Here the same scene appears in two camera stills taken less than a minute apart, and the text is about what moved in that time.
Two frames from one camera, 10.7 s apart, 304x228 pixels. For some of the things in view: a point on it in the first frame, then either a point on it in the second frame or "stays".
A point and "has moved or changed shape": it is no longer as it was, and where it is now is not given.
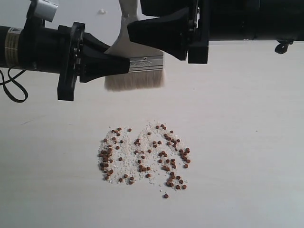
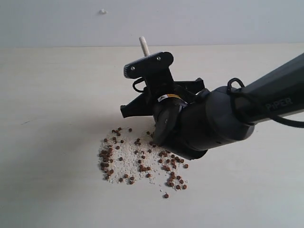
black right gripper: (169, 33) -> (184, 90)
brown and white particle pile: (153, 152) stays
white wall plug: (101, 11) stays
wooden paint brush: (146, 70) has moved or changed shape
